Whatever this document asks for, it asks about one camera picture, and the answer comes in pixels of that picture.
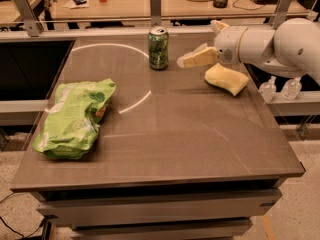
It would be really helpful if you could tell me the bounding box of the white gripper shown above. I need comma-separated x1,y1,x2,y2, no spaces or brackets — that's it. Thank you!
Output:
177,20,247,68

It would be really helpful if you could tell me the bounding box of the black desk cable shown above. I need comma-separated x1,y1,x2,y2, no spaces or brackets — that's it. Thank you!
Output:
232,0,266,12

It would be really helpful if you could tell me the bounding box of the grey table drawer base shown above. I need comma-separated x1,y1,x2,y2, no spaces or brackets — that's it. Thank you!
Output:
31,178,288,240

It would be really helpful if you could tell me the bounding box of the yellow sponge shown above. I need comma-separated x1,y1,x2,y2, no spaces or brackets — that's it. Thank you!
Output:
204,63,249,96

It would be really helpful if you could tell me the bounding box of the green soda can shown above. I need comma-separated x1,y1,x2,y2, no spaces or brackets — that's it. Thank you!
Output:
148,26,169,70

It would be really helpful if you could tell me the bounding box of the right metal bracket post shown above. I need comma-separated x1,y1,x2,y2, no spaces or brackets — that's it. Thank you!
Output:
269,0,292,29

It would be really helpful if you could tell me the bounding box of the middle metal bracket post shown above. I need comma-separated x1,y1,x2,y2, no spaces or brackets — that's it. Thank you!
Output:
150,0,161,26

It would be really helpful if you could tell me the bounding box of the metal bracket post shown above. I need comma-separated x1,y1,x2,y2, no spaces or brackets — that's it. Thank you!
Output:
13,0,43,37
150,0,161,26
269,0,292,29

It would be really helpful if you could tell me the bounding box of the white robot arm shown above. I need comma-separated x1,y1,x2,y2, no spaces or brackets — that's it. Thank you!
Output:
177,18,320,83

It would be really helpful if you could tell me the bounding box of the green chip bag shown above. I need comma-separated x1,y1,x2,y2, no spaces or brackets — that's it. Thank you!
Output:
33,79,116,159

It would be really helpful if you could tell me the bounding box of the black floor cable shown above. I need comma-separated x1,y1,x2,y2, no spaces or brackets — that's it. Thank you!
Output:
0,192,48,240

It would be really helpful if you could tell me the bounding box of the black mesh pen cup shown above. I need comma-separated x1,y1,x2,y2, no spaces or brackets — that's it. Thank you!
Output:
213,0,228,8

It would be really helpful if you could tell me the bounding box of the clear sanitizer bottle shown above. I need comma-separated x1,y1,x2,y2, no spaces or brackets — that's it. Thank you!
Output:
259,76,276,103
280,77,302,100

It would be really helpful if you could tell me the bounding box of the left metal bracket post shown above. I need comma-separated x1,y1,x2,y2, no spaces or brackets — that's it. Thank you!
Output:
13,0,43,37

